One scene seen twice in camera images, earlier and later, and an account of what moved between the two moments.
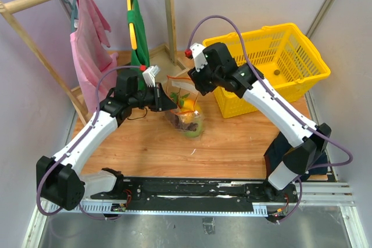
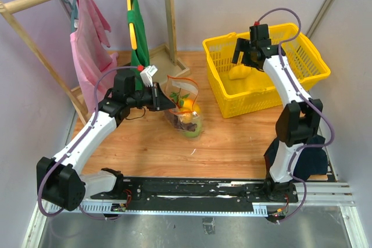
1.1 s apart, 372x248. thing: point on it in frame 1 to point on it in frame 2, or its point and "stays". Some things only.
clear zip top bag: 188,120 stays
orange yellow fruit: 189,104 stays
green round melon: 195,133 stays
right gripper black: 197,78 to 241,44
